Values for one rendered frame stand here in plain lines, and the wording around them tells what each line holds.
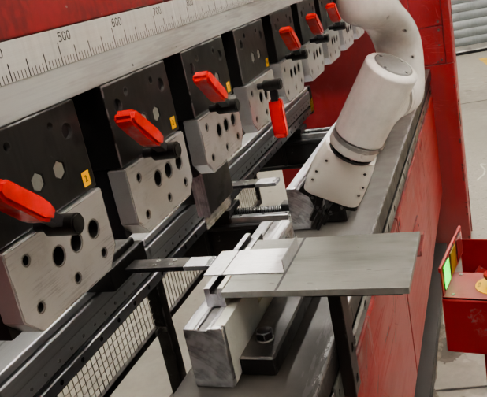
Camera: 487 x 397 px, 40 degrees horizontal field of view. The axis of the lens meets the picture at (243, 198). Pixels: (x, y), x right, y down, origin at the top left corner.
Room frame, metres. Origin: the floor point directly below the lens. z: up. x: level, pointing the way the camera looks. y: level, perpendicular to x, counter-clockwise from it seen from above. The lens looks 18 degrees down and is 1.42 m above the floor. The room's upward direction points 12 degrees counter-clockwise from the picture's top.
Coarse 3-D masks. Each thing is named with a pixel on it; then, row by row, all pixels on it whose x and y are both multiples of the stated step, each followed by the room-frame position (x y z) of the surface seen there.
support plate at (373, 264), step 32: (320, 256) 0.92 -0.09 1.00; (352, 256) 0.90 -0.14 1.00; (384, 256) 0.88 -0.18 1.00; (416, 256) 0.87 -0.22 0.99; (224, 288) 0.88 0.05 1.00; (256, 288) 0.86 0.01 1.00; (288, 288) 0.84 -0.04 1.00; (320, 288) 0.82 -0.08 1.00; (352, 288) 0.80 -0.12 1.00; (384, 288) 0.79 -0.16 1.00
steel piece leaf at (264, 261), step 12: (240, 252) 1.00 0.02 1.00; (252, 252) 0.99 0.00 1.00; (264, 252) 0.98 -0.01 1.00; (276, 252) 0.97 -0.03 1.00; (288, 252) 0.92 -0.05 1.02; (240, 264) 0.95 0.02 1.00; (252, 264) 0.94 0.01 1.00; (264, 264) 0.93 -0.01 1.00; (276, 264) 0.92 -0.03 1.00; (288, 264) 0.91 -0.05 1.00
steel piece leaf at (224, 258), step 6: (222, 252) 1.01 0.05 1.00; (228, 252) 1.01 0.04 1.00; (234, 252) 1.00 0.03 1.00; (216, 258) 0.99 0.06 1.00; (222, 258) 0.99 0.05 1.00; (228, 258) 0.98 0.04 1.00; (216, 264) 0.97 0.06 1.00; (222, 264) 0.96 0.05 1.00; (228, 264) 0.96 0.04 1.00; (210, 270) 0.95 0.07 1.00; (216, 270) 0.95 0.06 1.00; (222, 270) 0.94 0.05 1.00
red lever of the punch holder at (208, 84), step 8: (200, 72) 0.83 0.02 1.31; (208, 72) 0.83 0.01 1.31; (200, 80) 0.82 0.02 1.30; (208, 80) 0.82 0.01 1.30; (216, 80) 0.84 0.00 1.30; (200, 88) 0.83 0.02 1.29; (208, 88) 0.83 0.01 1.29; (216, 88) 0.84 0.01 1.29; (224, 88) 0.86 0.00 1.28; (208, 96) 0.85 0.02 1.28; (216, 96) 0.85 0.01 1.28; (224, 96) 0.85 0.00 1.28; (216, 104) 0.89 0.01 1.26; (224, 104) 0.87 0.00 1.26; (232, 104) 0.88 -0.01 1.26; (224, 112) 0.88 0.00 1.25; (232, 112) 0.88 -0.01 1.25
